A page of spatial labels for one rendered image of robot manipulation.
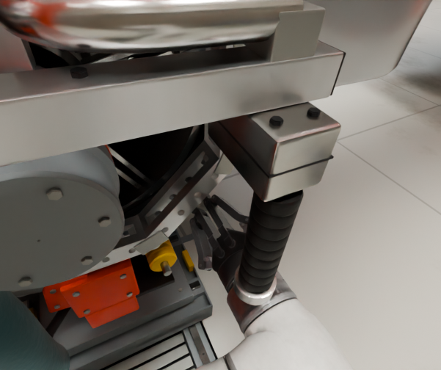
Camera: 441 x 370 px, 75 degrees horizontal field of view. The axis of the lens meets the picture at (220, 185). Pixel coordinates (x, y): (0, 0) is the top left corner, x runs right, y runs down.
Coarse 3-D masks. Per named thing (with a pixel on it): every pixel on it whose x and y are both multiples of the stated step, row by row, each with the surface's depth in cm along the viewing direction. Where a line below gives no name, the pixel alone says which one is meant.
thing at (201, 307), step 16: (176, 240) 104; (192, 272) 98; (192, 288) 90; (32, 304) 87; (192, 304) 90; (208, 304) 90; (160, 320) 86; (176, 320) 84; (192, 320) 88; (128, 336) 82; (144, 336) 80; (160, 336) 85; (80, 352) 78; (96, 352) 79; (112, 352) 77; (128, 352) 82; (80, 368) 74; (96, 368) 79
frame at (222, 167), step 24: (216, 48) 38; (192, 168) 50; (216, 168) 46; (168, 192) 51; (192, 192) 48; (144, 216) 52; (168, 216) 49; (120, 240) 49; (144, 240) 50; (96, 264) 48
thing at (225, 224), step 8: (208, 200) 52; (208, 208) 51; (216, 208) 52; (216, 216) 50; (224, 216) 52; (216, 224) 49; (224, 224) 49; (224, 232) 47; (224, 240) 46; (232, 240) 46
